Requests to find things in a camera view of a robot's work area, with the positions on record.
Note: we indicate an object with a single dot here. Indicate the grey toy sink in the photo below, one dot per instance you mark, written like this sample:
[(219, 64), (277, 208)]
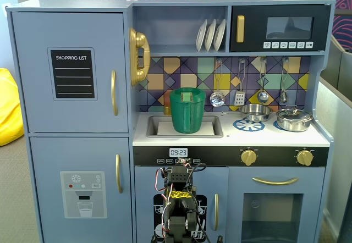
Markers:
[(152, 127)]

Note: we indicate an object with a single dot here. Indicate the white toy plate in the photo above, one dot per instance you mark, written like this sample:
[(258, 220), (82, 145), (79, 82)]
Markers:
[(220, 34), (200, 35), (210, 35)]

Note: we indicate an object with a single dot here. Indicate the blue door with dispenser print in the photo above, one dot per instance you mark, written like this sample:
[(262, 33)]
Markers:
[(46, 157)]

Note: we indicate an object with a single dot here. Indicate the blue fridge door with blackboard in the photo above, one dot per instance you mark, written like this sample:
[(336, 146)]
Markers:
[(35, 105)]

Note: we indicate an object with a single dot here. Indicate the yellow bean bag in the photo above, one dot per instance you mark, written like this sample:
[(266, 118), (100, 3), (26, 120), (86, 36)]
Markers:
[(8, 111)]

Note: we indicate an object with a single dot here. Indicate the gold toy faucet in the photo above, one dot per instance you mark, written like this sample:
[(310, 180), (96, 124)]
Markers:
[(167, 110)]

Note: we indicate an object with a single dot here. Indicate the green plastic pitcher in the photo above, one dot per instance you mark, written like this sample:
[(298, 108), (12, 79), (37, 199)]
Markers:
[(187, 116)]

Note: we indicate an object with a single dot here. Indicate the metal skimmer spoon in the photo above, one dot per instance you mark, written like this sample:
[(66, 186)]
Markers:
[(217, 99)]

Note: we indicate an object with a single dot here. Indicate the steel saucepan without lid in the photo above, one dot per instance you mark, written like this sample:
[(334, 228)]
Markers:
[(255, 112)]

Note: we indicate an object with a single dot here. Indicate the black toy microwave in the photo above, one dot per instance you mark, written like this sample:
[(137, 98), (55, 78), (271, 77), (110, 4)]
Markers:
[(253, 28)]

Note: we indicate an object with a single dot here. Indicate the blue toy kitchen unit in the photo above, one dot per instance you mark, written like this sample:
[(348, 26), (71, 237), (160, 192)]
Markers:
[(275, 139)]

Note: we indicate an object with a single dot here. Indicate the metal slotted spatula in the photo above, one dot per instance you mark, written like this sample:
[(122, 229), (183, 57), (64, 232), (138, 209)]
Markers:
[(239, 98)]

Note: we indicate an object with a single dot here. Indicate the grey ice dispenser sticker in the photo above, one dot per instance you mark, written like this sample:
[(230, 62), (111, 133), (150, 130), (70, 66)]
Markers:
[(82, 199)]

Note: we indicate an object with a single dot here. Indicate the black shopping list board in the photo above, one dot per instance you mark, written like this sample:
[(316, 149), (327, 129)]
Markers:
[(72, 72)]

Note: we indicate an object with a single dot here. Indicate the white sink tray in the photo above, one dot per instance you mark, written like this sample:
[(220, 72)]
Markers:
[(165, 129)]

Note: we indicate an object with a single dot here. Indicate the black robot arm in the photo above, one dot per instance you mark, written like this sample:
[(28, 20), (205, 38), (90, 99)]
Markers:
[(178, 221)]

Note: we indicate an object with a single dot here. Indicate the steel pot with lid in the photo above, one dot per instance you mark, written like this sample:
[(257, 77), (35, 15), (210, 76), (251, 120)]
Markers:
[(294, 119)]

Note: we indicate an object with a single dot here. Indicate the metal ladle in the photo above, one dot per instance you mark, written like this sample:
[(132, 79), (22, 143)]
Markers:
[(262, 96)]

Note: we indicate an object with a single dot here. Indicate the blue dishwasher door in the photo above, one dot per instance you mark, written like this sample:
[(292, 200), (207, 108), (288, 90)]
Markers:
[(211, 179)]

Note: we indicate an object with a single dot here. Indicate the small green block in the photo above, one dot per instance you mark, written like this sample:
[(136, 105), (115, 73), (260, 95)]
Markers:
[(187, 96)]

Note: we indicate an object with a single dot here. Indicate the blue oven door with window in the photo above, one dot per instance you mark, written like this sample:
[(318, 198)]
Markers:
[(313, 204)]

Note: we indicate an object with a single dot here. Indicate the gold toy telephone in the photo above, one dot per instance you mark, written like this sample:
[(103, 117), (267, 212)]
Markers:
[(137, 38)]

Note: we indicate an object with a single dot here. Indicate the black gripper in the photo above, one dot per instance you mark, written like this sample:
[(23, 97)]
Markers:
[(183, 160)]

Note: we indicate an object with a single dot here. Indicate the small metal spoon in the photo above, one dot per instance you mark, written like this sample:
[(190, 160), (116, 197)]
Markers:
[(283, 96)]

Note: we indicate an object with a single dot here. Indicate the gold stove knob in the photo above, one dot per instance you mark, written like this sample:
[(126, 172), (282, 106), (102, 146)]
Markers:
[(248, 157), (304, 157)]

